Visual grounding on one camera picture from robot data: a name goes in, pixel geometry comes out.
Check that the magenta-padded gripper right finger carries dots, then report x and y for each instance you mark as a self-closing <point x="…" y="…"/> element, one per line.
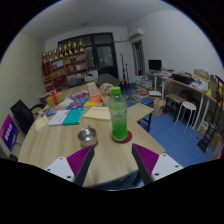
<point x="163" y="166"/>

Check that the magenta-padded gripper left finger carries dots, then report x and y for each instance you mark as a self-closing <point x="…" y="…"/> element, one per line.
<point x="61" y="166"/>

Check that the green drink bottle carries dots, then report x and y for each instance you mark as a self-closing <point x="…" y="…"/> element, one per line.
<point x="118" y="116"/>

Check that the small steel cup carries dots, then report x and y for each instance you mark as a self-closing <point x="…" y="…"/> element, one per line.
<point x="87" y="136"/>

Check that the flat round red coaster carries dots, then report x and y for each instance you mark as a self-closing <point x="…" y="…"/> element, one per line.
<point x="129" y="137"/>

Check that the pale yellow envelope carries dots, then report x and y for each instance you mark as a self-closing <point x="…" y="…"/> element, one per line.
<point x="41" y="123"/>

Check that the teal notebook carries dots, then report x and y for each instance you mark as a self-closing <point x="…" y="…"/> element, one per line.
<point x="72" y="117"/>

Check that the small wooden side table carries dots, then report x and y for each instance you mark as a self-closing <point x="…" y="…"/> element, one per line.
<point x="140" y="111"/>

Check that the purple sign board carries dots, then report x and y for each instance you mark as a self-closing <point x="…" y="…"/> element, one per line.
<point x="8" y="131"/>

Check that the yellow notebook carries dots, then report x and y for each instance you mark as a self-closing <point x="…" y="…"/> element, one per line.
<point x="97" y="113"/>

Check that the white round stool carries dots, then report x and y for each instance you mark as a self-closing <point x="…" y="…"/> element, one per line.
<point x="187" y="106"/>

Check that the black office chair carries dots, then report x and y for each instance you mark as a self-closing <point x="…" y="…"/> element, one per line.
<point x="23" y="115"/>

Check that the blue printed book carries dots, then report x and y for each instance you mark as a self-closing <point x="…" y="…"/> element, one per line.
<point x="76" y="104"/>

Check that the dark brown stool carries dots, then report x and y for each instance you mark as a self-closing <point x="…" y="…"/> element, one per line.
<point x="174" y="99"/>

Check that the yellow gift box red ribbon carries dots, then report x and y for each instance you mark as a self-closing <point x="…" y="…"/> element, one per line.
<point x="55" y="99"/>

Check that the orange book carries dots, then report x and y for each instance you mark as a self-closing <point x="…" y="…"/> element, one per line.
<point x="94" y="100"/>

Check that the brown cardboard box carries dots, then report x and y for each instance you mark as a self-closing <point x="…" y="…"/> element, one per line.
<point x="92" y="89"/>

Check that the wrapped flower bouquet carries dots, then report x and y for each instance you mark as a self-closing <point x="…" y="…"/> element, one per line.
<point x="106" y="89"/>

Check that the grey upholstered chair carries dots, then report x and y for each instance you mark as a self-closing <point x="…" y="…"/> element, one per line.
<point x="107" y="80"/>

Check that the wooden shelf unit with trophies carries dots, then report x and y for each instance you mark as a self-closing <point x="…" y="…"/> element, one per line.
<point x="63" y="66"/>

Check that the black computer monitor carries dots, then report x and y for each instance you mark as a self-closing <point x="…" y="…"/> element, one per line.
<point x="155" y="64"/>

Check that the white wall air conditioner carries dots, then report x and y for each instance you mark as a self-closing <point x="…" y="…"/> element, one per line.
<point x="136" y="33"/>

